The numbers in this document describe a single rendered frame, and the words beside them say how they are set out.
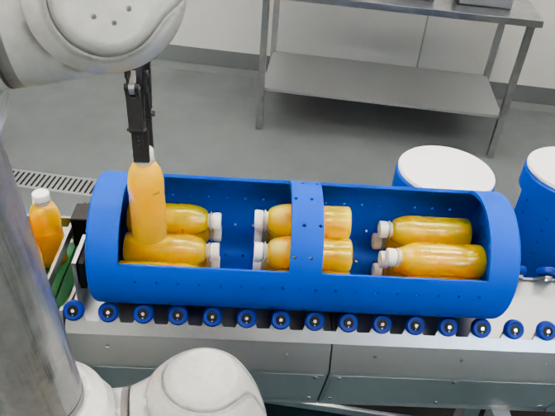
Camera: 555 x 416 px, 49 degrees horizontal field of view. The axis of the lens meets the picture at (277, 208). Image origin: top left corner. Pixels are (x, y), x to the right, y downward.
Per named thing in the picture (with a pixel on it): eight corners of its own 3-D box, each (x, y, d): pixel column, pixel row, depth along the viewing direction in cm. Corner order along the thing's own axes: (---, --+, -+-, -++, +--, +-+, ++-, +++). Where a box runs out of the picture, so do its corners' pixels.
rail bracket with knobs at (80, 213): (100, 256, 157) (96, 224, 151) (71, 255, 157) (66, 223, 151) (108, 232, 165) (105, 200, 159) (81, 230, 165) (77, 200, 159)
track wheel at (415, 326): (426, 315, 136) (424, 314, 138) (406, 314, 136) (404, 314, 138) (425, 336, 136) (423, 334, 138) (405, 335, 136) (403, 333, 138)
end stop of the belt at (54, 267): (26, 347, 126) (23, 338, 124) (22, 347, 125) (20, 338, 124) (76, 227, 158) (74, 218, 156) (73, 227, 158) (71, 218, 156)
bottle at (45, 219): (56, 272, 151) (45, 210, 140) (31, 264, 153) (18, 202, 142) (73, 255, 157) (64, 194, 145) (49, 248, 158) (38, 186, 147)
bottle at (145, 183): (125, 234, 127) (116, 154, 116) (154, 220, 131) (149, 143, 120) (144, 250, 123) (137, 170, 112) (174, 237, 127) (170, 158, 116)
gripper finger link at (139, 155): (148, 127, 111) (147, 129, 110) (150, 161, 115) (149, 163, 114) (131, 126, 110) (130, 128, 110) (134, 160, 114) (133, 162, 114)
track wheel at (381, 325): (393, 314, 136) (391, 313, 138) (372, 314, 135) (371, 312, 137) (392, 334, 135) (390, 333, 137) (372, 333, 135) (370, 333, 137)
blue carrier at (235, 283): (497, 346, 134) (536, 239, 119) (91, 329, 129) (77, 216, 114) (462, 266, 158) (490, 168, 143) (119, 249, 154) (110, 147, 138)
